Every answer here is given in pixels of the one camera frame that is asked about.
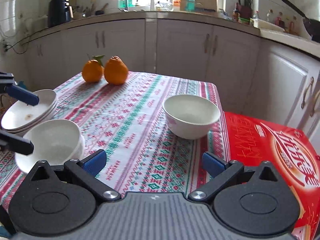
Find large white floral plate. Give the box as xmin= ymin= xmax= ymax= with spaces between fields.
xmin=1 ymin=99 xmax=57 ymax=136

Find white stained floral plate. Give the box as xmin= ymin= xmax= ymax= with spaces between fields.
xmin=1 ymin=89 xmax=57 ymax=131

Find white bowl front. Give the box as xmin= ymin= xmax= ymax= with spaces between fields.
xmin=15 ymin=119 xmax=85 ymax=174

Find white bowl pink flowers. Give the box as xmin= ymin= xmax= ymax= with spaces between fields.
xmin=163 ymin=94 xmax=221 ymax=140

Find white kitchen cabinets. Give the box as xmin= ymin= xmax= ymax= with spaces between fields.
xmin=26 ymin=18 xmax=319 ymax=139

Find orange with leaf stem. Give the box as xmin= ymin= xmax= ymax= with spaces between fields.
xmin=82 ymin=55 xmax=104 ymax=83

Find red gift box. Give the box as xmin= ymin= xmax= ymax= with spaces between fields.
xmin=224 ymin=112 xmax=319 ymax=239

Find patterned red green tablecloth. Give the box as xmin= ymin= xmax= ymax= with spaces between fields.
xmin=0 ymin=71 xmax=232 ymax=210

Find black air fryer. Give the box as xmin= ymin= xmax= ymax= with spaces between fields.
xmin=48 ymin=0 xmax=73 ymax=28

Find bumpy orange without leaf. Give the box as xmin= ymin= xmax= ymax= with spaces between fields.
xmin=104 ymin=56 xmax=129 ymax=86

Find knife block with knives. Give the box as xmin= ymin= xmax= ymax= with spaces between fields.
xmin=236 ymin=0 xmax=253 ymax=20

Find black wok pan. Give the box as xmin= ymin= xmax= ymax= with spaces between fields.
xmin=281 ymin=0 xmax=320 ymax=43

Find green teal bottle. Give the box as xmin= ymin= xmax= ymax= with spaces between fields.
xmin=185 ymin=0 xmax=195 ymax=12

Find wooden cutting board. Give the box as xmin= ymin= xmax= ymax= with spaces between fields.
xmin=180 ymin=0 xmax=217 ymax=14

